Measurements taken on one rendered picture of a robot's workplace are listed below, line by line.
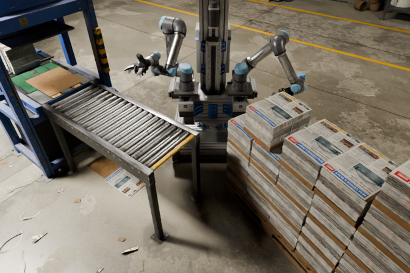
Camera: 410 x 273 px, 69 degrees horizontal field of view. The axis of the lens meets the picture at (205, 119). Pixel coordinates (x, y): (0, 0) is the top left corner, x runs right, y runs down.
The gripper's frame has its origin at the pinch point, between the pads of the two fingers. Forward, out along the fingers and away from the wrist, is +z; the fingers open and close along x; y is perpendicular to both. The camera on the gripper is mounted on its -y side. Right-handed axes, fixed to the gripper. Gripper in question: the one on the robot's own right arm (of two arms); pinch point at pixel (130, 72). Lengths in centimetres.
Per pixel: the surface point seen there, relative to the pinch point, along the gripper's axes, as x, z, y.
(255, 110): -93, -17, 7
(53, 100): 82, 11, 54
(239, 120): -80, -29, 32
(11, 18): 93, 16, -21
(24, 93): 114, 15, 57
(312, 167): -139, 14, 8
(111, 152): -9, 41, 44
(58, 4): 86, -22, -22
